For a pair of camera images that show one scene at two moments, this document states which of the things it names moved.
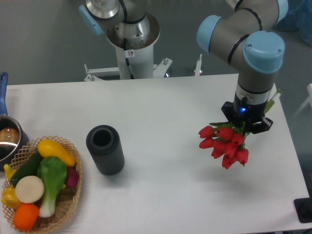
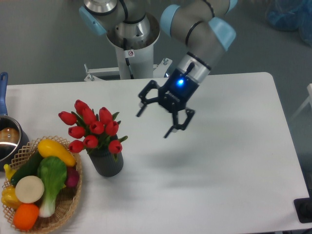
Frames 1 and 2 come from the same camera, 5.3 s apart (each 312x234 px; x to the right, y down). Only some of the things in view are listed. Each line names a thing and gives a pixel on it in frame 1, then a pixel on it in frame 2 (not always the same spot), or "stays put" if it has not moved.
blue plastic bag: (299, 17) stays put
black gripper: (240, 111) -> (174, 95)
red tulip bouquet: (227, 140) -> (90, 129)
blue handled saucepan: (13, 139) stays put
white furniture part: (309, 91) stays put
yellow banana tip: (9, 171) stays put
